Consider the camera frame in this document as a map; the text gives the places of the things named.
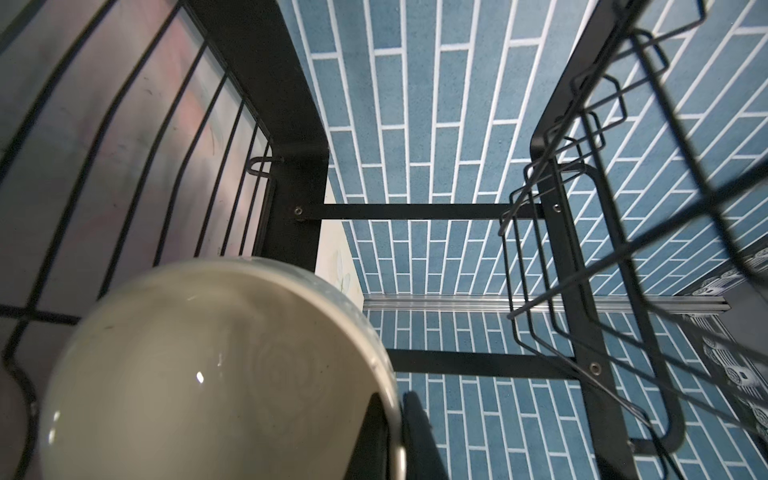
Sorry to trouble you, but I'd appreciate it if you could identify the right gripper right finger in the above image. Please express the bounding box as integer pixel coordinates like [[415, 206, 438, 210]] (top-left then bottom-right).
[[402, 391, 449, 480]]

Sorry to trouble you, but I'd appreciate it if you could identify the cream ceramic bowl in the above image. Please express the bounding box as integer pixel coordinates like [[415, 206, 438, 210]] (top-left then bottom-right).
[[39, 258, 407, 479]]

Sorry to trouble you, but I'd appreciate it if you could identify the black wire dish rack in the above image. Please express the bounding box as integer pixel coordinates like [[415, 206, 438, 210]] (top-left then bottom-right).
[[1, 1, 767, 479]]

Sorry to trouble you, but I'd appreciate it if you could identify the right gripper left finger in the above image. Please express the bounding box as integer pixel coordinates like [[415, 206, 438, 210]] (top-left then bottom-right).
[[344, 394, 389, 480]]

